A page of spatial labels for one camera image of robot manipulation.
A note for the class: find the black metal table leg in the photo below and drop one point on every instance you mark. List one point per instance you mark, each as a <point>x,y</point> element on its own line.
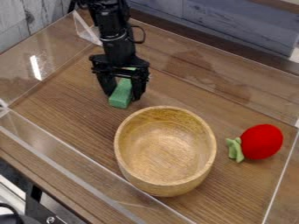
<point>36,210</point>

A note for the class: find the green rectangular block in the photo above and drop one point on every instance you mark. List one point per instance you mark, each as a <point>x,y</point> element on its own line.
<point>121,94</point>

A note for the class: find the clear acrylic corner bracket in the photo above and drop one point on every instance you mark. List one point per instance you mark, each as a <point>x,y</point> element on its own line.
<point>85,32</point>

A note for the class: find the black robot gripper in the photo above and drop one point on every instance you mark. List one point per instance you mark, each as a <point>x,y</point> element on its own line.
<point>133,69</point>

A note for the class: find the red plush strawberry toy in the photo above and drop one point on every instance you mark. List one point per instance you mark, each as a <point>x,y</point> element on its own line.
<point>257,143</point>

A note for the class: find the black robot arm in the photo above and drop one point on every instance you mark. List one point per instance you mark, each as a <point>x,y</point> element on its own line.
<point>117,62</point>

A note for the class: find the grey sofa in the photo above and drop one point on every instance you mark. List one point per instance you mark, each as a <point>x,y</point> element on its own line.
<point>239,20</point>

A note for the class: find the brown wooden bowl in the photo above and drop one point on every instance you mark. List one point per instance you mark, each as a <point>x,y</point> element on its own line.
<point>165,150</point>

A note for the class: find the clear acrylic front barrier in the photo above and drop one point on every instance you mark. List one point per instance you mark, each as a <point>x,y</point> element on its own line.
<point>95,193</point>

